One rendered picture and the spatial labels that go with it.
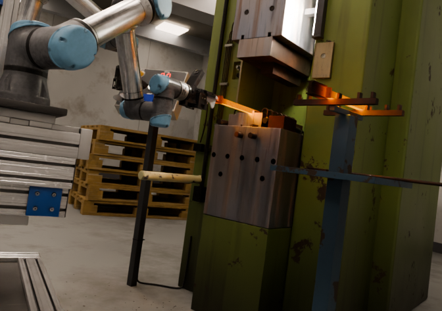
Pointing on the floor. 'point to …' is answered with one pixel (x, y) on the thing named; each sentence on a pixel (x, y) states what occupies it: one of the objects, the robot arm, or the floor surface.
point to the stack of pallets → (131, 175)
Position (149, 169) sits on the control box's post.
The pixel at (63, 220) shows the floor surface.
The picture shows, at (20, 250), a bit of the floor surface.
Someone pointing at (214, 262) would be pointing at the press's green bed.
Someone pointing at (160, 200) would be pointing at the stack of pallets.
